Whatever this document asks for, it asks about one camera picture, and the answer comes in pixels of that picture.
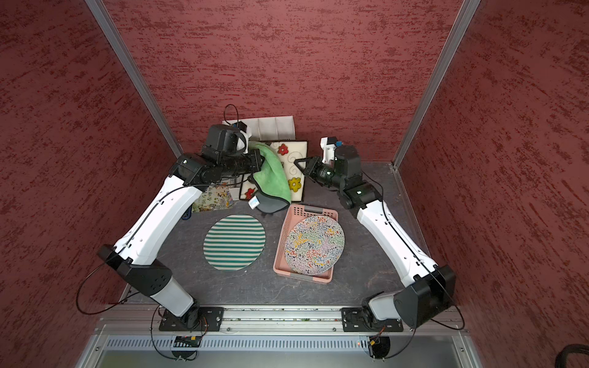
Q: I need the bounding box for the square flower plate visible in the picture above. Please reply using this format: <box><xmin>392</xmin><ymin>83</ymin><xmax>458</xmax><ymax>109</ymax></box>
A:
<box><xmin>239</xmin><ymin>140</ymin><xmax>308</xmax><ymax>203</ymax></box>

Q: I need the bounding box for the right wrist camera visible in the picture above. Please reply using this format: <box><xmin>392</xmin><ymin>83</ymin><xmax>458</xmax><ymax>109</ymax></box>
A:
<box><xmin>320</xmin><ymin>136</ymin><xmax>343</xmax><ymax>166</ymax></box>

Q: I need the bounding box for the white file organizer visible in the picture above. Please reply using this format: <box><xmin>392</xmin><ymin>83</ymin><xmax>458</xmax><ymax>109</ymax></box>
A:
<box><xmin>240</xmin><ymin>116</ymin><xmax>296</xmax><ymax>142</ymax></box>

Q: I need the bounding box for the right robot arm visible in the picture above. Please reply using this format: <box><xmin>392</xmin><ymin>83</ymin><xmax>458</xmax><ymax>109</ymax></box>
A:
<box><xmin>294</xmin><ymin>143</ymin><xmax>456</xmax><ymax>329</ymax></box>

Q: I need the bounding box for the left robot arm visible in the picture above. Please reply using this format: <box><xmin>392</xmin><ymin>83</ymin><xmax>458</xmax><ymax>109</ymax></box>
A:
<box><xmin>98</xmin><ymin>121</ymin><xmax>263</xmax><ymax>331</ymax></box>

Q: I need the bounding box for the pink plastic basket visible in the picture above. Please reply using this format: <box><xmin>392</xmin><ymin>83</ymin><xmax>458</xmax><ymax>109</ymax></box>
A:
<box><xmin>273</xmin><ymin>203</ymin><xmax>338</xmax><ymax>285</ymax></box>

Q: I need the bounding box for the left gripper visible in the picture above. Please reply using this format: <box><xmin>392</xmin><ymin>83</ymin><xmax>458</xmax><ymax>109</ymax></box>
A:
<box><xmin>220</xmin><ymin>149</ymin><xmax>266</xmax><ymax>176</ymax></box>

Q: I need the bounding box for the green striped round plate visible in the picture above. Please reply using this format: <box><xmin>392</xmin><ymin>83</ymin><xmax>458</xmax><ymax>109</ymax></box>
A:
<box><xmin>202</xmin><ymin>215</ymin><xmax>266</xmax><ymax>271</ymax></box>

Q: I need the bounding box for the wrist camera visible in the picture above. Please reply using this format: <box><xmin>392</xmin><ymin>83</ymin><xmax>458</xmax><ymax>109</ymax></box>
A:
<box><xmin>320</xmin><ymin>136</ymin><xmax>343</xmax><ymax>166</ymax></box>
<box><xmin>230</xmin><ymin>120</ymin><xmax>252</xmax><ymax>154</ymax></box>

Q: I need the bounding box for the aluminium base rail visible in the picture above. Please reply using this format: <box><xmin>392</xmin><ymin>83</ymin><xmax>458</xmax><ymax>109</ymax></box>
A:
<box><xmin>94</xmin><ymin>304</ymin><xmax>468</xmax><ymax>336</ymax></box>

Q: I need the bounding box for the green microfibre cloth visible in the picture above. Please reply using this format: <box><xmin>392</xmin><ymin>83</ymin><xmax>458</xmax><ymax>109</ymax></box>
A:
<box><xmin>248</xmin><ymin>141</ymin><xmax>291</xmax><ymax>214</ymax></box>

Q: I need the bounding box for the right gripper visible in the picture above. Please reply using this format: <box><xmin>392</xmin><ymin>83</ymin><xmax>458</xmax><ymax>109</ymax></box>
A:
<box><xmin>294</xmin><ymin>153</ymin><xmax>346</xmax><ymax>189</ymax></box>

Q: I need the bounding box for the colourful patterned round plate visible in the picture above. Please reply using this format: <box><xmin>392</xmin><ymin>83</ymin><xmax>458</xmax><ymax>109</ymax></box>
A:
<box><xmin>285</xmin><ymin>216</ymin><xmax>345</xmax><ymax>276</ymax></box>

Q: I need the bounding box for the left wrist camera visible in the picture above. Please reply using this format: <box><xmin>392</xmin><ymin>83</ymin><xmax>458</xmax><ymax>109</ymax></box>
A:
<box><xmin>230</xmin><ymin>120</ymin><xmax>252</xmax><ymax>154</ymax></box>

